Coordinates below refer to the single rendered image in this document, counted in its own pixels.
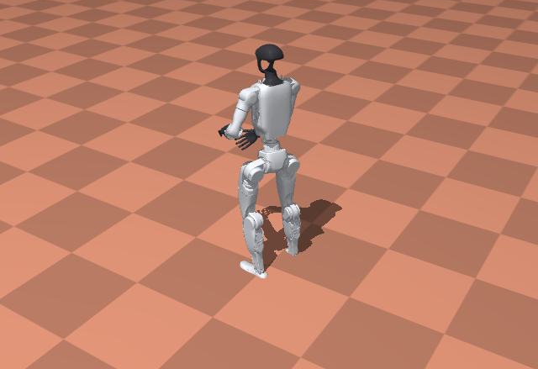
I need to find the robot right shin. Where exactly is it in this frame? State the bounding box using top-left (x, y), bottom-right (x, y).
top-left (282, 203), bottom-right (301, 256)

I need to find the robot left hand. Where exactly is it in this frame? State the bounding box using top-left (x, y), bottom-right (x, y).
top-left (219, 124), bottom-right (229, 138)

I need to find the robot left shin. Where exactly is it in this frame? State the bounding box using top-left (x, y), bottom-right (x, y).
top-left (243, 216), bottom-right (264, 274)

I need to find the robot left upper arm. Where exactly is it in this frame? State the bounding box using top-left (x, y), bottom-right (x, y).
top-left (227, 87), bottom-right (259, 139)

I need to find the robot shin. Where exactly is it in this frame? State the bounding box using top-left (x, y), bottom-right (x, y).
top-left (282, 203), bottom-right (301, 256)
top-left (243, 216), bottom-right (264, 274)

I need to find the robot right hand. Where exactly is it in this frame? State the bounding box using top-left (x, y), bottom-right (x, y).
top-left (235, 129), bottom-right (260, 150)

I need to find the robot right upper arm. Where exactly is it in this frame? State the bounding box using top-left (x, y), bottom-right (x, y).
top-left (286, 77), bottom-right (300, 116)

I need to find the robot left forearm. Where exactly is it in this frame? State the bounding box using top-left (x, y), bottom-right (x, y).
top-left (224, 124), bottom-right (234, 140)

